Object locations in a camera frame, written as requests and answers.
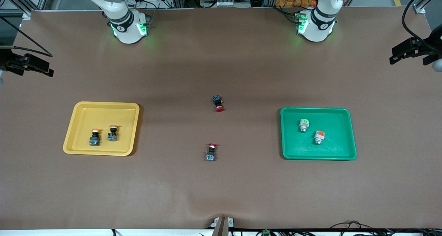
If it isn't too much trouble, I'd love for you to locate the yellow push button silver base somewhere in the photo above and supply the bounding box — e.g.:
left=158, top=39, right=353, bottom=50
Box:
left=89, top=128, right=101, bottom=146

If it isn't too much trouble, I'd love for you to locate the yellow plastic tray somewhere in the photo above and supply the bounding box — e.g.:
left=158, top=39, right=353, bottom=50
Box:
left=63, top=101, right=140, bottom=157

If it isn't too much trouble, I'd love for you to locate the green plastic tray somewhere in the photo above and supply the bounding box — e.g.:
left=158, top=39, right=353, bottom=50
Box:
left=280, top=107, right=357, bottom=160

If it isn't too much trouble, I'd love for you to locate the red mushroom push button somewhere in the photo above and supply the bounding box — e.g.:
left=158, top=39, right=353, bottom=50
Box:
left=206, top=143, right=218, bottom=161
left=212, top=95, right=225, bottom=112

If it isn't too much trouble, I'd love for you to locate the white power strip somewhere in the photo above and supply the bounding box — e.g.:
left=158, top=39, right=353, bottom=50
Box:
left=200, top=0, right=239, bottom=8

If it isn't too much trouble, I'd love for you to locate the brown table cover sheet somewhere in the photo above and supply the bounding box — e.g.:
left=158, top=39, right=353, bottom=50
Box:
left=0, top=7, right=442, bottom=230

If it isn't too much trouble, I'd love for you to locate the aluminium frame post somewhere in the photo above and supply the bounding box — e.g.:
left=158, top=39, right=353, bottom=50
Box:
left=413, top=0, right=442, bottom=14
left=0, top=0, right=52, bottom=20

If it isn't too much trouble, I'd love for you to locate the black cable bundle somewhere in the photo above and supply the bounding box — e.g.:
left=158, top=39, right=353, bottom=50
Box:
left=330, top=221, right=442, bottom=236

